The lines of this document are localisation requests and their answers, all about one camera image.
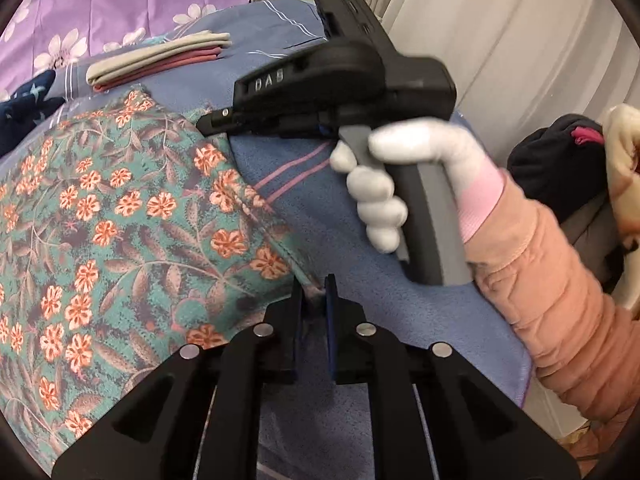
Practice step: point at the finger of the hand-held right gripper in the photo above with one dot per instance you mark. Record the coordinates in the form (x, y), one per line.
(215, 121)

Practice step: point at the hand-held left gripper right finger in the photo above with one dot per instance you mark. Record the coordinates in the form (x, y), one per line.
(331, 330)

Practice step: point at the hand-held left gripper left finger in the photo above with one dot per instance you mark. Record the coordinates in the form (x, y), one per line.
(298, 330)

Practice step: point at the teal floral shirt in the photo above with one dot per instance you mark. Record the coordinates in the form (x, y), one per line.
(125, 235)

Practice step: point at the person's right forearm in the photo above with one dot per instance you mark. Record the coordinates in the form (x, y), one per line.
(550, 310)

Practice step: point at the person's right hand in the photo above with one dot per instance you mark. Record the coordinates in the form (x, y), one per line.
(425, 140)

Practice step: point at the folded mauve garment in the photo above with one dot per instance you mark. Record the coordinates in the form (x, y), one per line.
(195, 55)

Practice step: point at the folded pink garment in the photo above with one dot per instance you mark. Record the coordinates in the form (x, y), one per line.
(150, 71)

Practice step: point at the folded beige garment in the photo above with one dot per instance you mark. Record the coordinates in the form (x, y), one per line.
(150, 52)

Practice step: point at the blue plaid bed sheet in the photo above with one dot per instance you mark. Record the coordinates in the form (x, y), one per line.
(425, 320)

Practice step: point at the white pleated curtain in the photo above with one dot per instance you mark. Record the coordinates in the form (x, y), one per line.
(450, 0)

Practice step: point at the purple floral pillow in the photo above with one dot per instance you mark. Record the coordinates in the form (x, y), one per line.
(100, 0)

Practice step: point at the navy star print blanket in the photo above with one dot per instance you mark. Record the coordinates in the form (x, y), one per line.
(30, 105)

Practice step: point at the dark garment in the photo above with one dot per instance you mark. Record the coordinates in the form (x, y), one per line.
(545, 160)

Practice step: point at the cream plush toy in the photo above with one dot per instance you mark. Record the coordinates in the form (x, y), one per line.
(622, 150)

